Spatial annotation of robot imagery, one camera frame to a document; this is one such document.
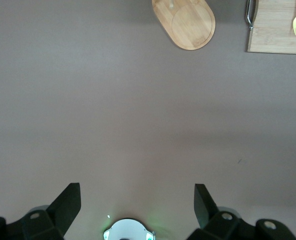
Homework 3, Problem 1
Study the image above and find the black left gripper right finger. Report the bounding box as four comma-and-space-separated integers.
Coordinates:
187, 183, 296, 240

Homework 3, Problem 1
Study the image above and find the wooden cup rack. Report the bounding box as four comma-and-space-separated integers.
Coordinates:
151, 0, 216, 51

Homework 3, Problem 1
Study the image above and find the brown table cover mat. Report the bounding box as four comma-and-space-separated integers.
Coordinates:
0, 0, 296, 240

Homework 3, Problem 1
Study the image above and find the bamboo cutting board, metal handle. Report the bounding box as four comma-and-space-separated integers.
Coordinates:
245, 0, 296, 55

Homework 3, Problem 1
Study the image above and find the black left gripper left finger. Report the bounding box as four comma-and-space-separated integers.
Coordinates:
0, 182, 82, 240

